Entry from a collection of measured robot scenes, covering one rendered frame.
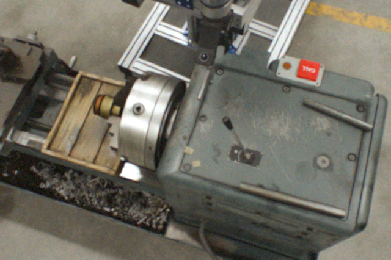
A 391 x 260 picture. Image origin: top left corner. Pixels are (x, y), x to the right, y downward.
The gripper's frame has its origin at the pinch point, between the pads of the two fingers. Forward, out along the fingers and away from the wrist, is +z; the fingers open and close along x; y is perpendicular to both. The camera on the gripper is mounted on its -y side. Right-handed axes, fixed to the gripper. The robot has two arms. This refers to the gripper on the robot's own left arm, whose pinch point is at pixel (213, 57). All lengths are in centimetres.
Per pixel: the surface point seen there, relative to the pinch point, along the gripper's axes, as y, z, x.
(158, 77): -1.5, 17.8, 17.9
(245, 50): 12.1, 12.4, -7.0
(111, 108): -13.0, 26.4, 31.7
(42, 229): -53, 137, 84
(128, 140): -23.7, 19.4, 20.2
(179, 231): -38, 83, 5
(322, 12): 130, 139, -37
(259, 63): 8.6, 12.4, -12.3
